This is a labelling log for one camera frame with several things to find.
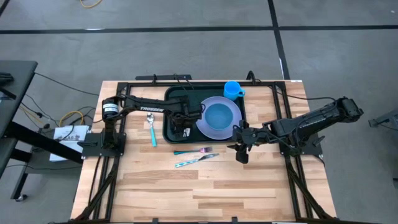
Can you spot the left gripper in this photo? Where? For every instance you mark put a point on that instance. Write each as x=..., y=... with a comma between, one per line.
x=186, y=113

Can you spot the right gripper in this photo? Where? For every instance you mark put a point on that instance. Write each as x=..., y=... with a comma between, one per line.
x=252, y=136

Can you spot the lilac plastic plate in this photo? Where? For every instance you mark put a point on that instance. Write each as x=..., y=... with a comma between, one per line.
x=203, y=129

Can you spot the iridescent teal metal fork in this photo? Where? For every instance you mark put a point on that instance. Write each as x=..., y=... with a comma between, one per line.
x=186, y=152

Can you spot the blue plastic bowl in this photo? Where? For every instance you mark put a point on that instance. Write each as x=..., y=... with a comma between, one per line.
x=219, y=116

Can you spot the bright blue plastic mug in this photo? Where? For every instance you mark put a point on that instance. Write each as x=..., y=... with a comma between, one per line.
x=231, y=90

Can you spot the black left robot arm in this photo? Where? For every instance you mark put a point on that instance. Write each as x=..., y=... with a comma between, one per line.
x=149, y=107

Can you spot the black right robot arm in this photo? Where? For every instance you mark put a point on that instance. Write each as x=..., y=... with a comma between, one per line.
x=320, y=116

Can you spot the dark green plastic tray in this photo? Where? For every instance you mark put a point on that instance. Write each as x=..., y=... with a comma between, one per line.
x=214, y=90

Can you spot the black power strip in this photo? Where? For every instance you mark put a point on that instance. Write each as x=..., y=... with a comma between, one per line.
x=168, y=77

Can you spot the white paper sheet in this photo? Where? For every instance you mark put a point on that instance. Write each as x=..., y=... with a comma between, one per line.
x=77, y=130

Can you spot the grey stand leg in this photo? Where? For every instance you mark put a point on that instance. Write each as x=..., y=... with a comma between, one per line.
x=385, y=119

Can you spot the black side table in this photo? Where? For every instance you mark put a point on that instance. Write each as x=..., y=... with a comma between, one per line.
x=15, y=81

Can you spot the side table caster wheel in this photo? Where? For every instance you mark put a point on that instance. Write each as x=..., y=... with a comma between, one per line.
x=21, y=197

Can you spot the black device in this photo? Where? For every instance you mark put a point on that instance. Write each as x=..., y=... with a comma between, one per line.
x=6, y=77

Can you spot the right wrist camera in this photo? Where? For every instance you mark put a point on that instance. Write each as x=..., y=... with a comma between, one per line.
x=242, y=157

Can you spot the black frame clamp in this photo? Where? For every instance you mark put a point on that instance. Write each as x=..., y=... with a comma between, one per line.
x=250, y=76
x=154, y=79

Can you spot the black metal table frame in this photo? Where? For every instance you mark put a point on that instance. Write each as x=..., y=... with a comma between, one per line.
x=143, y=84

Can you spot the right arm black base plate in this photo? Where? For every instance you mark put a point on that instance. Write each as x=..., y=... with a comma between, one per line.
x=314, y=151

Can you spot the black table-level camera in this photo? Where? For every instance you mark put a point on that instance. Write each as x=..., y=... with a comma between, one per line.
x=234, y=219

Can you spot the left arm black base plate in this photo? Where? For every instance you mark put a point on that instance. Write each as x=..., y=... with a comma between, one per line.
x=93, y=149

